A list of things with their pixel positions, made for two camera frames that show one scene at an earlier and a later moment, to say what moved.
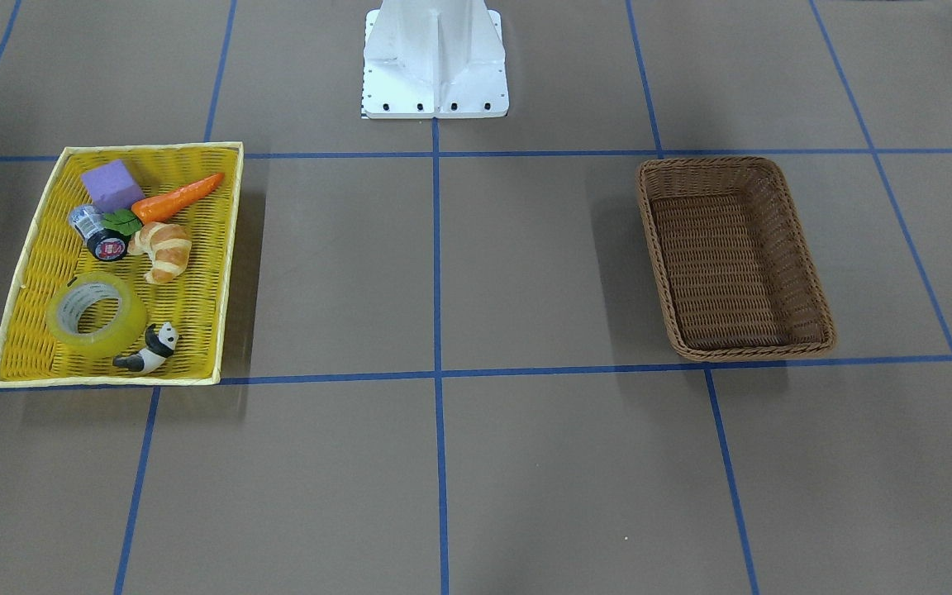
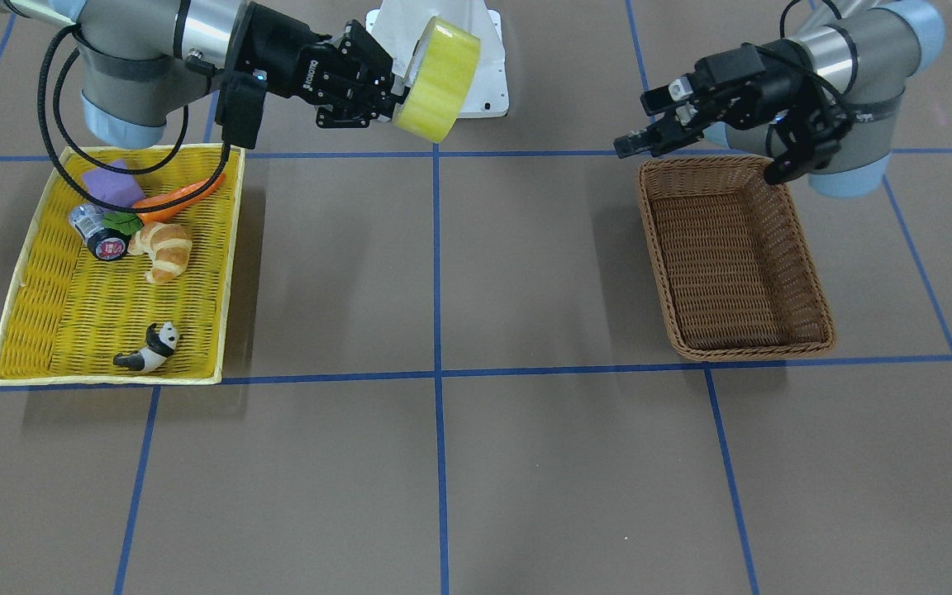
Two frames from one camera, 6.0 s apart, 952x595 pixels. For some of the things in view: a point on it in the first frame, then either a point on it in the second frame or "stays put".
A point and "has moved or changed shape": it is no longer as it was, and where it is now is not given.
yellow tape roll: x=63 y=312 has moved or changed shape
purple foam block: x=113 y=187 stays put
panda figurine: x=150 y=359 stays put
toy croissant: x=169 y=246 stays put
